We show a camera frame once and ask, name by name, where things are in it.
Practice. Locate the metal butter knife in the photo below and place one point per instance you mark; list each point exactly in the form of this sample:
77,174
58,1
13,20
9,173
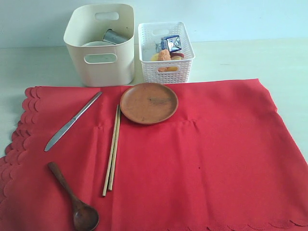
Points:
69,124

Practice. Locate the stainless steel cup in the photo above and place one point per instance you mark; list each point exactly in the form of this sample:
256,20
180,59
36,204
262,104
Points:
113,37

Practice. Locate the fried chicken nugget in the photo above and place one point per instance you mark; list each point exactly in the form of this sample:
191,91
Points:
163,55

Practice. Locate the yellow lemon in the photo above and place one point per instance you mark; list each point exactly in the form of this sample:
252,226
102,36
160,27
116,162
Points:
154,58

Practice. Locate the pale green bowl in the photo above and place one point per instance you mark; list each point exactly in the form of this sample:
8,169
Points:
99,58

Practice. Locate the right wooden chopstick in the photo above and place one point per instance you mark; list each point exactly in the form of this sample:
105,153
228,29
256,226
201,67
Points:
113,162

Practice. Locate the yellow cheese wedge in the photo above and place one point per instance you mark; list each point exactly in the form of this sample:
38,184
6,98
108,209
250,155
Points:
172,69

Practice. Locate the brown egg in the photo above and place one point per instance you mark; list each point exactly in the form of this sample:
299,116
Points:
176,57

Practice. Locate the dark wooden spoon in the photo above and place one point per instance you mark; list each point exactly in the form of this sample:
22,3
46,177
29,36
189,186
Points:
85,217

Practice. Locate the white perforated plastic basket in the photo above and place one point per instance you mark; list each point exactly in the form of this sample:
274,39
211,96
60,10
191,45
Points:
149,34

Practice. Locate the blue white milk carton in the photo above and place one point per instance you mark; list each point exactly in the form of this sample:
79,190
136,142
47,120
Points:
172,43

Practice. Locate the wooden chopstick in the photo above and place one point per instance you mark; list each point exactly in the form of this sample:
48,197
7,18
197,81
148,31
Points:
113,162
106,182

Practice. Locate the left wooden chopstick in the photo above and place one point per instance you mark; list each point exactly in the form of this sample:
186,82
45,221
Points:
106,182

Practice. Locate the red sausage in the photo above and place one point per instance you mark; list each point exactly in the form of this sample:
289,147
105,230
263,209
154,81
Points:
180,54

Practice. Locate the cream plastic storage bin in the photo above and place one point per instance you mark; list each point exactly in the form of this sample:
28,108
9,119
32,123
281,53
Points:
89,23

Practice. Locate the brown round plate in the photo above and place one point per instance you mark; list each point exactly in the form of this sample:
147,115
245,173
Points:
148,103

